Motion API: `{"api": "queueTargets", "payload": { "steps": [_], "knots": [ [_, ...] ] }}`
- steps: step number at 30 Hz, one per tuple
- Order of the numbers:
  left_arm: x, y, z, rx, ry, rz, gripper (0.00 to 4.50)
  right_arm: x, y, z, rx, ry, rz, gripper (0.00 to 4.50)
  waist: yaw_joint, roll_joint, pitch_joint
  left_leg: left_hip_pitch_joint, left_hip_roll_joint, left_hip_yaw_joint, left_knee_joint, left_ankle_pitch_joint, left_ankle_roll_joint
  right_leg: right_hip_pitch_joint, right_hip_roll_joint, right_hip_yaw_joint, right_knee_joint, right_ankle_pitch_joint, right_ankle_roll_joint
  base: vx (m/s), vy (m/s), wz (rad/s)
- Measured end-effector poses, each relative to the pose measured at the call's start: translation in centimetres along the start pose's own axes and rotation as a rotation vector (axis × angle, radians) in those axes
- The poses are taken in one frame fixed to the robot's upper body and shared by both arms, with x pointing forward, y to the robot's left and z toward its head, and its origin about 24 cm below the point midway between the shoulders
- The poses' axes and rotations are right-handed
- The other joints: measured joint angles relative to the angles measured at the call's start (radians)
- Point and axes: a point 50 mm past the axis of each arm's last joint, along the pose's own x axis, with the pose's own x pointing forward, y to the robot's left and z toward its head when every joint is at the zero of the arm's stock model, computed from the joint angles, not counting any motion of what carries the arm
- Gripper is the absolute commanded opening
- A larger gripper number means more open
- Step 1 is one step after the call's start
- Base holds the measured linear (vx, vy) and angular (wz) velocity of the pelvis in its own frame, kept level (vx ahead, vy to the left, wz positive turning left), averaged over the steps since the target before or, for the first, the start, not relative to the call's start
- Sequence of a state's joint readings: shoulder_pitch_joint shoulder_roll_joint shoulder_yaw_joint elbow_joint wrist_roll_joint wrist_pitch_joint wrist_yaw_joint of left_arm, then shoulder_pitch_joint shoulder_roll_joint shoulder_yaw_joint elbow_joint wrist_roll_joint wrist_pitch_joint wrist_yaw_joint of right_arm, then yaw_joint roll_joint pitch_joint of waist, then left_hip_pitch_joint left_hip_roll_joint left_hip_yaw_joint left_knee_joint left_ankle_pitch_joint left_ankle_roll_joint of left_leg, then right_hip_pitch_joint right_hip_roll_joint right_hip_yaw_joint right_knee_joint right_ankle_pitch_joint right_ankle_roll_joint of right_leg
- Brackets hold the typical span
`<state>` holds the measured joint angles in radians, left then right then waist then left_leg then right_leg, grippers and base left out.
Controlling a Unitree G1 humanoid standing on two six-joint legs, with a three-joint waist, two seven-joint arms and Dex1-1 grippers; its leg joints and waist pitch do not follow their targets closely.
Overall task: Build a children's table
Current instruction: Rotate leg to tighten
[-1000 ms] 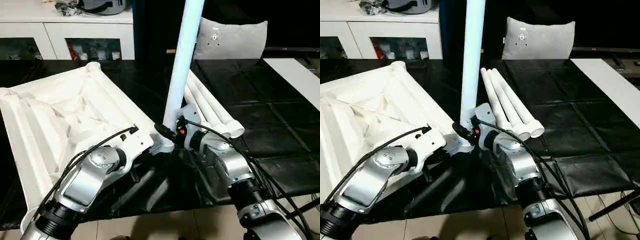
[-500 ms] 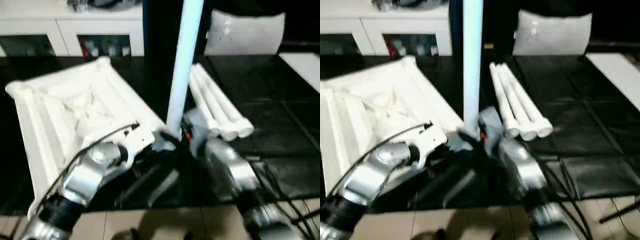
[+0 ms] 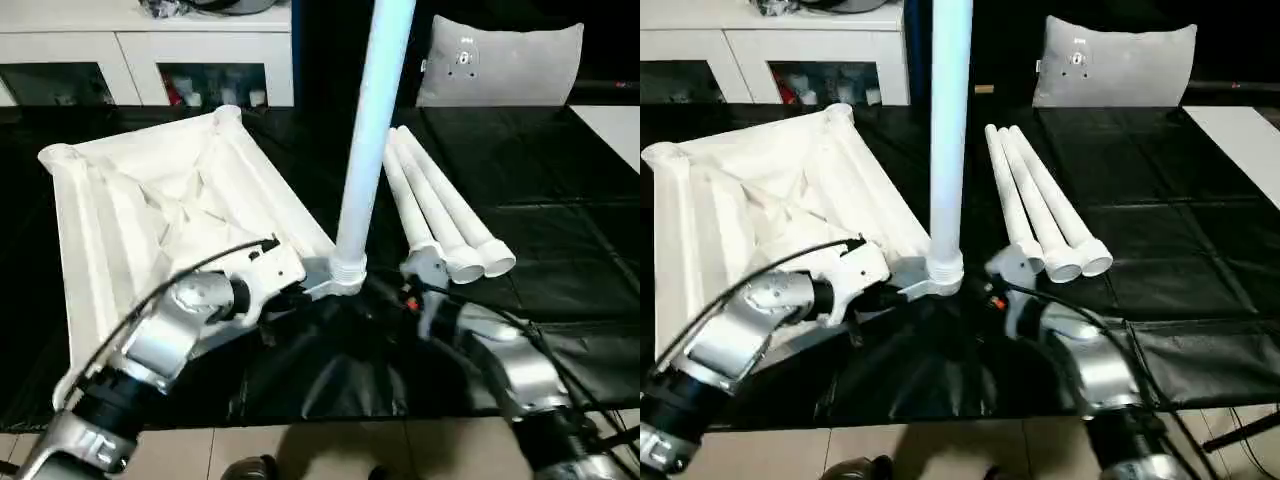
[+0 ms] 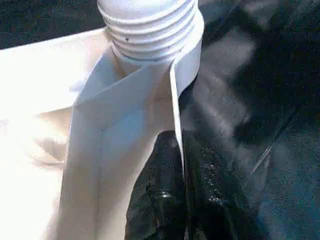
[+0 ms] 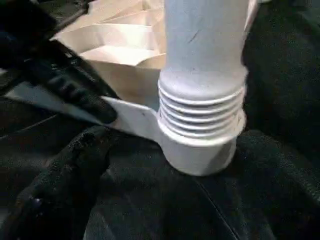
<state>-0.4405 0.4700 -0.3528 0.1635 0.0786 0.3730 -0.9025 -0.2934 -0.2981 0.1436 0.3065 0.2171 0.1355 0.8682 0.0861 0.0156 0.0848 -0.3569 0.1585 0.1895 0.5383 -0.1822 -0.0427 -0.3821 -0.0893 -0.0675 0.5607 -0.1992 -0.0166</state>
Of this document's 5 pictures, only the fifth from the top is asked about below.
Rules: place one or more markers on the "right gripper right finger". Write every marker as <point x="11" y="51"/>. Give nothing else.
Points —
<point x="287" y="180"/>

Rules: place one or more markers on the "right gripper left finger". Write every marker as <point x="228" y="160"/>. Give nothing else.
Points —
<point x="55" y="200"/>

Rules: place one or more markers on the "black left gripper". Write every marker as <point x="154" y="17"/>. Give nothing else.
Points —
<point x="20" y="37"/>

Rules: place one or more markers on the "white plastic table top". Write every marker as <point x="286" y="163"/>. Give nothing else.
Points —
<point x="120" y="62"/>

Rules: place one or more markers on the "white plastic table leg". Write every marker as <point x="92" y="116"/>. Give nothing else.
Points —
<point x="200" y="50"/>

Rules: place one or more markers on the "black mat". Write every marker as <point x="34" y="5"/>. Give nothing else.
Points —
<point x="162" y="212"/>

